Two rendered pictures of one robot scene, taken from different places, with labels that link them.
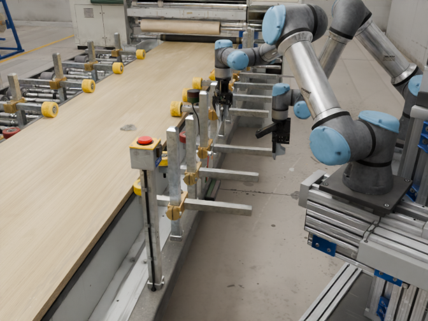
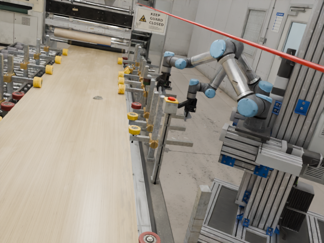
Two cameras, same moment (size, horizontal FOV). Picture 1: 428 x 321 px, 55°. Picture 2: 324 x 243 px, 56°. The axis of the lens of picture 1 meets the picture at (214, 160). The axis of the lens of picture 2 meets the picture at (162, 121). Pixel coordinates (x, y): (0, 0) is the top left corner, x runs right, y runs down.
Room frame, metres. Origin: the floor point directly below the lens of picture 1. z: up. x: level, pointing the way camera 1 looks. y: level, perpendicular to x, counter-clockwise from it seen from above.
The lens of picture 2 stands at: (-0.41, 0.83, 1.68)
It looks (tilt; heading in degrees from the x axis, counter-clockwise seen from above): 21 degrees down; 337
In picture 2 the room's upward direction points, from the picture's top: 11 degrees clockwise
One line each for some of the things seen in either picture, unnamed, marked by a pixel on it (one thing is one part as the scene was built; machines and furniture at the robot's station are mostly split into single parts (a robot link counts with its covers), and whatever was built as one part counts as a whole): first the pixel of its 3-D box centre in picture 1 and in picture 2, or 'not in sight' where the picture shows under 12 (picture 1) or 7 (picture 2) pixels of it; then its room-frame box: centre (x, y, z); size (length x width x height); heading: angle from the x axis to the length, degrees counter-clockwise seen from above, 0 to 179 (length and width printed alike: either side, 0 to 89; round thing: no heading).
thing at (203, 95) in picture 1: (204, 140); (147, 107); (1.78, 0.05, 0.90); 0.03 x 0.03 x 0.48; 79
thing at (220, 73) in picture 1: (223, 72); (166, 69); (1.77, -0.04, 1.23); 0.08 x 0.08 x 0.05
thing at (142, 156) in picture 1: (146, 154); (169, 106); (1.04, 0.19, 1.18); 0.07 x 0.07 x 0.08; 79
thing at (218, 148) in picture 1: (227, 149); (158, 114); (1.80, -0.06, 0.84); 0.43 x 0.03 x 0.04; 79
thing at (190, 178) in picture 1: (192, 172); (149, 125); (1.56, 0.09, 0.84); 0.13 x 0.06 x 0.05; 169
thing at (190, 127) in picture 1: (191, 169); (150, 122); (1.54, 0.09, 0.87); 0.03 x 0.03 x 0.48; 79
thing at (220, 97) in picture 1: (223, 90); (164, 79); (1.76, -0.04, 1.15); 0.09 x 0.08 x 0.12; 9
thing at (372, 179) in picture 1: (369, 168); (256, 121); (1.14, -0.49, 1.09); 0.15 x 0.15 x 0.10
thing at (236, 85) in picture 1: (235, 84); (144, 78); (2.55, -0.13, 0.95); 0.50 x 0.04 x 0.04; 79
